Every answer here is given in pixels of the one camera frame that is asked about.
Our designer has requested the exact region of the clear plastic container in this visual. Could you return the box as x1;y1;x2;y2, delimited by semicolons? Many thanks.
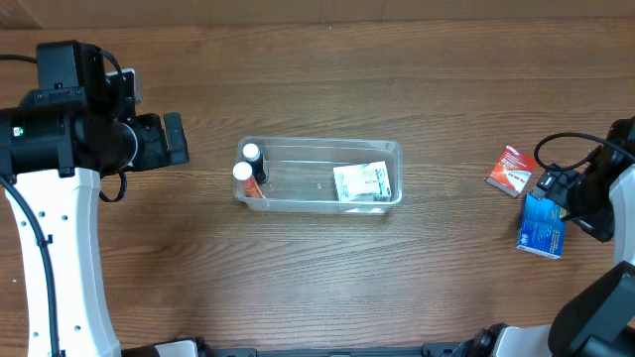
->
234;136;403;215

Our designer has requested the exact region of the dark bottle with white cap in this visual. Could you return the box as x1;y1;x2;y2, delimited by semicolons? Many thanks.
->
242;143;269;184

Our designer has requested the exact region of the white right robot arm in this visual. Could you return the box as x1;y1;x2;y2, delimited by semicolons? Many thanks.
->
444;119;634;356

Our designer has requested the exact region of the small red and white item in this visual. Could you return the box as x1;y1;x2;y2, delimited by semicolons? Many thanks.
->
485;146;537;197

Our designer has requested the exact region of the white and blue box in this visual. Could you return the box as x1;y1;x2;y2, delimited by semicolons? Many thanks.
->
332;161;392;202

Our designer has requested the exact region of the orange tube with white cap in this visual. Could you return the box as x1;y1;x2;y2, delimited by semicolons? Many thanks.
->
232;162;264;198

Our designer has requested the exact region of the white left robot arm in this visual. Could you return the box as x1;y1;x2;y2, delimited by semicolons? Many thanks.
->
1;41;190;356

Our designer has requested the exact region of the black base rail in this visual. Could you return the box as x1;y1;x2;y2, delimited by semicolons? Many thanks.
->
205;342;459;357

